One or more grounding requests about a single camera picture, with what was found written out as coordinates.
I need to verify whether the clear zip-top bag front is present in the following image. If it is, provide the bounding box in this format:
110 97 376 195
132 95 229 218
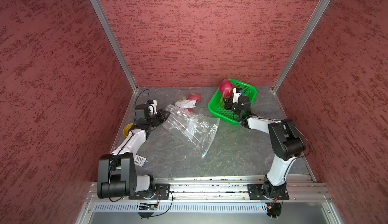
162 105 220 158

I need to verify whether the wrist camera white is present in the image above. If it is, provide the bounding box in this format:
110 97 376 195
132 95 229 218
232 88 244 103
148 100 157 116

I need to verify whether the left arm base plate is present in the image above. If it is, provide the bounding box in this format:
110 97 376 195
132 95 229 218
128 184 171 201

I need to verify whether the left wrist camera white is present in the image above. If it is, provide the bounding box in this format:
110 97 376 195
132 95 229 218
148 100 157 116

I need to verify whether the corner aluminium profile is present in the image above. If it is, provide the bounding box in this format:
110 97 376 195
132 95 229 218
89 0 138 92
272 0 331 94

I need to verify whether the clear zip-top bag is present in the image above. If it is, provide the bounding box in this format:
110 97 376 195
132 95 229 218
162 105 220 158
175 89 204 112

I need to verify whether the bag dragon fruit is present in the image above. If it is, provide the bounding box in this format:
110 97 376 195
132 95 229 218
180 93 203 104

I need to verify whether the right corner aluminium profile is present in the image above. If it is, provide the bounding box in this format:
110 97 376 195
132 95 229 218
272 0 331 94

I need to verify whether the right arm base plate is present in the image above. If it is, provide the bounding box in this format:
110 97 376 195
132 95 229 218
247 183 290 201

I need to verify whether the left corner aluminium profile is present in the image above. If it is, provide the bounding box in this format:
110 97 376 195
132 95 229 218
89 0 138 92

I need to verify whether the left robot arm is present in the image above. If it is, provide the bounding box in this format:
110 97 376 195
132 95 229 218
97 100 170 199

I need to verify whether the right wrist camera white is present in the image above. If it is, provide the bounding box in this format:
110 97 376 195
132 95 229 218
232 88 244 103

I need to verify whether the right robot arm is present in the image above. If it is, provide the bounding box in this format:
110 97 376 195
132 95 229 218
222 95 306 200

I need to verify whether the yellow cup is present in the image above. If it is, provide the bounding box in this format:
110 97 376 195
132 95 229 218
123 123 133 137

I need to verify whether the green plastic basket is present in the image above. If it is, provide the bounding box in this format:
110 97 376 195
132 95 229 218
208 78 257 125

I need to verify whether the white paper card rear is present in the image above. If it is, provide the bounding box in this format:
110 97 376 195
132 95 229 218
175 100 196 109

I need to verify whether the aluminium rail frame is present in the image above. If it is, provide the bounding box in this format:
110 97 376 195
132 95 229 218
76 174 343 224

